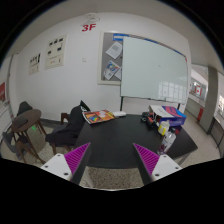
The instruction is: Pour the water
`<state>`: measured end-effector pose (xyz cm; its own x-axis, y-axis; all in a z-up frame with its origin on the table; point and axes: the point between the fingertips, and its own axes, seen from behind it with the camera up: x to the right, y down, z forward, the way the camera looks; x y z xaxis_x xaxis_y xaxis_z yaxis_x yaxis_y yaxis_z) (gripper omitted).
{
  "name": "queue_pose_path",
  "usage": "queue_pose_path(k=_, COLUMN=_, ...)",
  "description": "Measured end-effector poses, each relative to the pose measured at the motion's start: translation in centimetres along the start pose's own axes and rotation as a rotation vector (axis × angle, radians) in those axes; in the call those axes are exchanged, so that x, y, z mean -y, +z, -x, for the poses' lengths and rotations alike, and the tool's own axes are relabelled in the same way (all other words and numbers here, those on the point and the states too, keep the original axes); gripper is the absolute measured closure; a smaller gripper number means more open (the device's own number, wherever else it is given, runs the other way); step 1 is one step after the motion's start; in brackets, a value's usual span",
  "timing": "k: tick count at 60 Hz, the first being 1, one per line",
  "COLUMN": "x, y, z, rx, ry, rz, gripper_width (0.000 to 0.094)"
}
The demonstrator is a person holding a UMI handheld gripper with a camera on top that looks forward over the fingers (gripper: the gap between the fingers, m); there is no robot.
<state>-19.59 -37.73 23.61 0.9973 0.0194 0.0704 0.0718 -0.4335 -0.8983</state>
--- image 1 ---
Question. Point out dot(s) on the colourful book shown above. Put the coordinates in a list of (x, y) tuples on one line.
[(98, 116)]

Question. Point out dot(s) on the yellow cup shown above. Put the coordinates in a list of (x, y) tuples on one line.
[(163, 127)]

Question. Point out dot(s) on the large white wall poster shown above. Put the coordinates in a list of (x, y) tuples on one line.
[(55, 52)]

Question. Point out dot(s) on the blue and white box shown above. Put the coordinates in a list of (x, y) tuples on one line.
[(168, 113)]

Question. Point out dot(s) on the grey pin board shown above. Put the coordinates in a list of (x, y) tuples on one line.
[(110, 58)]

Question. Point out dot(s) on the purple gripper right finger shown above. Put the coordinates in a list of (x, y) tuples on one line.
[(152, 166)]

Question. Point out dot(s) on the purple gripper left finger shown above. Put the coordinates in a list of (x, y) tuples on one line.
[(71, 166)]

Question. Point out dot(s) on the round brown side table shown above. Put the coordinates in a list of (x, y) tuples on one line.
[(26, 120)]

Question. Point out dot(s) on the black jacket on chair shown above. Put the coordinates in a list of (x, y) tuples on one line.
[(82, 107)]

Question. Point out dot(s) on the wooden chair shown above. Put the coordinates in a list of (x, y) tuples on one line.
[(66, 136)]

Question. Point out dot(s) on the red 3F sign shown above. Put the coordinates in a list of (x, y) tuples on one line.
[(87, 28)]

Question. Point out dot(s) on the black table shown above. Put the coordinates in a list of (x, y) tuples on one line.
[(112, 142)]

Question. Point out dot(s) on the white whiteboard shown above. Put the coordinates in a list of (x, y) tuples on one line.
[(153, 71)]

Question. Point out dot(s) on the clear plastic water bottle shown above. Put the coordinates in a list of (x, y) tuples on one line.
[(167, 142)]

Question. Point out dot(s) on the black and red items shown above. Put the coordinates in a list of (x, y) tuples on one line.
[(149, 119)]

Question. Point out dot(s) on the small white wall poster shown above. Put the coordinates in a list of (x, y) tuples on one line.
[(34, 64)]

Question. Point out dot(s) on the white flat object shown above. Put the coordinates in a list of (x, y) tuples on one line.
[(119, 114)]

